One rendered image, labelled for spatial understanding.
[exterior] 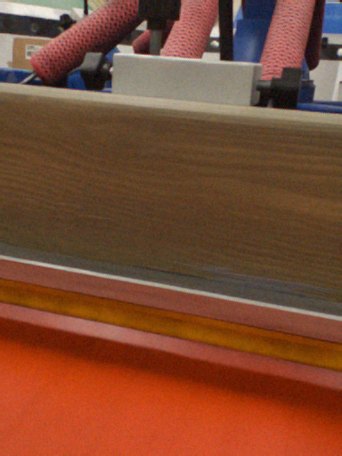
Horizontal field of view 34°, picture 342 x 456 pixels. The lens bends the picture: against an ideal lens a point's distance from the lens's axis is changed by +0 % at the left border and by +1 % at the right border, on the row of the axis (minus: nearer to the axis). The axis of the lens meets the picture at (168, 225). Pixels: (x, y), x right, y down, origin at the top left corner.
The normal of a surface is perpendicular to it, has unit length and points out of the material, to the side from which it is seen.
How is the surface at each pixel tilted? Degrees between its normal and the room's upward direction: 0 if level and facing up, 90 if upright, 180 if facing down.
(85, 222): 90
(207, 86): 90
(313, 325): 90
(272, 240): 90
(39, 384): 0
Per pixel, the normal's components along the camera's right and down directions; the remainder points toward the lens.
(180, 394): 0.07, -0.96
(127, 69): -0.28, 0.25
